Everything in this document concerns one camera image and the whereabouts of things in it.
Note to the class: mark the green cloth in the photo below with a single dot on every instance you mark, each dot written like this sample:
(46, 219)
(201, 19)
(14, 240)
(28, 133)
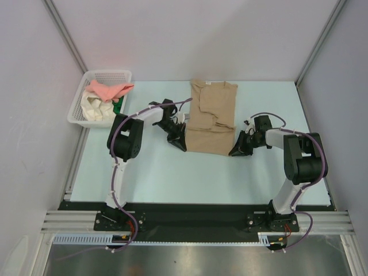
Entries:
(117, 105)

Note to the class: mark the white plastic basket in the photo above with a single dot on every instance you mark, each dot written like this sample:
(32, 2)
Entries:
(106, 77)

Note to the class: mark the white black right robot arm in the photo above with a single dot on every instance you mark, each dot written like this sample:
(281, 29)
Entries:
(304, 165)

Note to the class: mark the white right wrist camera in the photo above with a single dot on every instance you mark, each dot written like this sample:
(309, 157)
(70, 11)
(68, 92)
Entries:
(249, 123)

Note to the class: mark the right aluminium corner post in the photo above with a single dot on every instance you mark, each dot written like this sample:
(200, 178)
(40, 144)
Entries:
(326, 30)

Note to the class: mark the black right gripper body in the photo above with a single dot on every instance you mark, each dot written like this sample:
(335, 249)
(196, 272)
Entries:
(244, 143)

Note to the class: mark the left aluminium corner post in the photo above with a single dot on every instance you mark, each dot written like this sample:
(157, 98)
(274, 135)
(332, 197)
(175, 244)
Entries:
(65, 34)

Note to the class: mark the aluminium front rail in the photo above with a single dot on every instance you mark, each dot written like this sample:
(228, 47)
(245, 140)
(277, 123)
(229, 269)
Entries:
(65, 221)

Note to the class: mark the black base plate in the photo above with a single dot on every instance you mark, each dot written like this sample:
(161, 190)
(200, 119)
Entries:
(188, 223)

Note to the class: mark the white slotted cable duct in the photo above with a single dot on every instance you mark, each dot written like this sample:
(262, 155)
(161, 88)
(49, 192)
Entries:
(116, 240)

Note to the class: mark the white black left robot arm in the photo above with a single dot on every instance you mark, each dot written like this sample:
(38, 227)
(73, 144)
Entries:
(124, 144)

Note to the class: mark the pink cloth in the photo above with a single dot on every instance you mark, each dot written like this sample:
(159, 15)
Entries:
(107, 93)

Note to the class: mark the cream white cloth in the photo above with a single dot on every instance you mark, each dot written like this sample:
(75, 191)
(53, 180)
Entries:
(95, 109)

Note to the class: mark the aluminium corner post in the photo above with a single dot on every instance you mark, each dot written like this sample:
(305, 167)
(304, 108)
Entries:
(65, 34)
(326, 30)

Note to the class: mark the beige t shirt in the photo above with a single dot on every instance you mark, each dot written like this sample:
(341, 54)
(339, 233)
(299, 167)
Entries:
(211, 126)

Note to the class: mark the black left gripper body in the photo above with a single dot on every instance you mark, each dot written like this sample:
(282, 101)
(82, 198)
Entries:
(174, 130)

